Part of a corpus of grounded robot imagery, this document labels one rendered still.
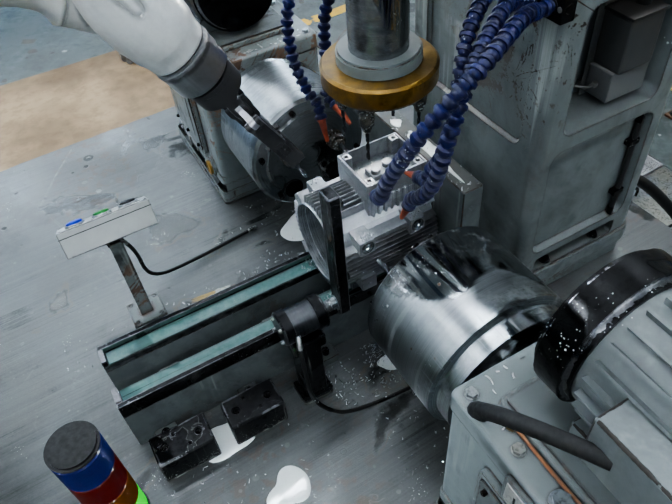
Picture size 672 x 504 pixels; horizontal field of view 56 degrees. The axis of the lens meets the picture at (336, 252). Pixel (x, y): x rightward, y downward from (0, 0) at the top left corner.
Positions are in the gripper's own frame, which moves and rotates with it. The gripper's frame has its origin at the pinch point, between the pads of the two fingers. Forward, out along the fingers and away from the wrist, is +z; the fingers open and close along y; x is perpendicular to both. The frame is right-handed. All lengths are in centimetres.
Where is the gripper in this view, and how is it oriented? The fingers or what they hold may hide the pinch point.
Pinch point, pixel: (285, 149)
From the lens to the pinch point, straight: 106.8
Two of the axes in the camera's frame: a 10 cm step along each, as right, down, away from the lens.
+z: 5.0, 3.9, 7.7
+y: -4.8, -6.2, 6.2
